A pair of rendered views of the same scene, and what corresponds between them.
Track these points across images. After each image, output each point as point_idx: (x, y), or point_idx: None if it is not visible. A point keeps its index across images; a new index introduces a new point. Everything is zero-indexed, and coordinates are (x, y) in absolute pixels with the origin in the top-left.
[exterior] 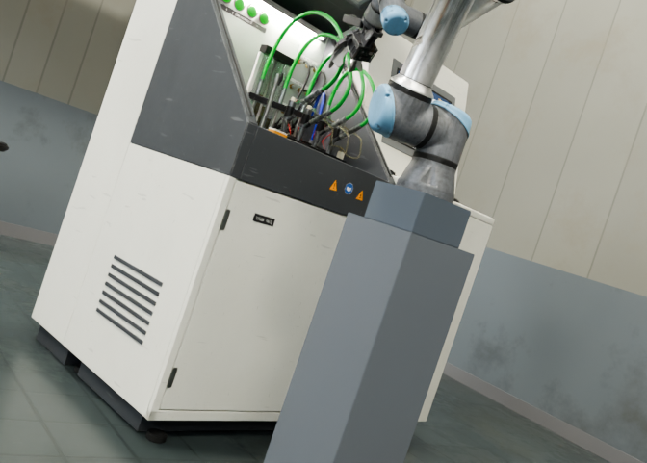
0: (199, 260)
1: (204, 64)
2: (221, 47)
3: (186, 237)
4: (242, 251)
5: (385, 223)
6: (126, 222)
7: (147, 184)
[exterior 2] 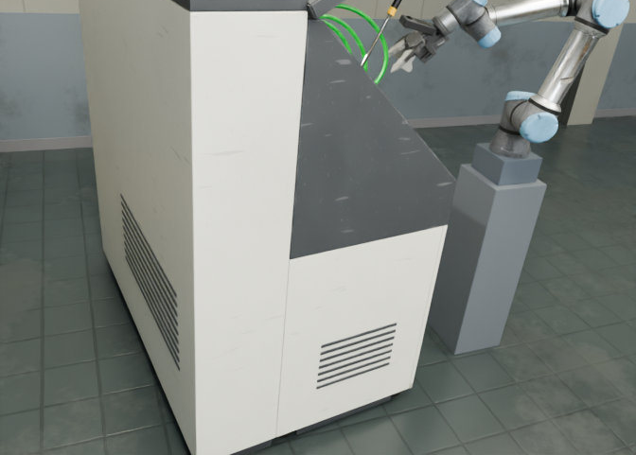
0: (432, 288)
1: (386, 149)
2: (406, 129)
3: (412, 284)
4: None
5: (516, 183)
6: (326, 317)
7: (343, 277)
